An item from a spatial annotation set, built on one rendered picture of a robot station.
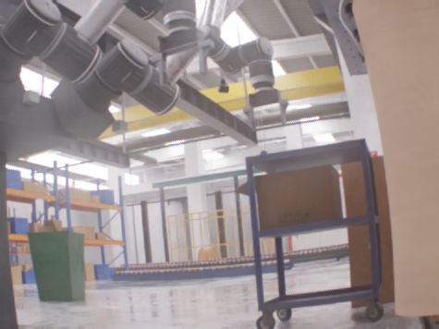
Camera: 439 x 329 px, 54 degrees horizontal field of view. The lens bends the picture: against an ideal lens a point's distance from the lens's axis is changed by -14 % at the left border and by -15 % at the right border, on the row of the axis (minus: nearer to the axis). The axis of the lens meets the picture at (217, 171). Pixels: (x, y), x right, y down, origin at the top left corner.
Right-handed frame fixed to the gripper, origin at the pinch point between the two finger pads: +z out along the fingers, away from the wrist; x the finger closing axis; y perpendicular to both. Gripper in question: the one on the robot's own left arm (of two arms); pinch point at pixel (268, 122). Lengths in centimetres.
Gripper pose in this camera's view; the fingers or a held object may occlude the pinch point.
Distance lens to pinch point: 205.0
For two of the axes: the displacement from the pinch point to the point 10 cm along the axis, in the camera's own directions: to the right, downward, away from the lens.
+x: 8.9, -1.5, -4.2
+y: -4.4, -1.2, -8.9
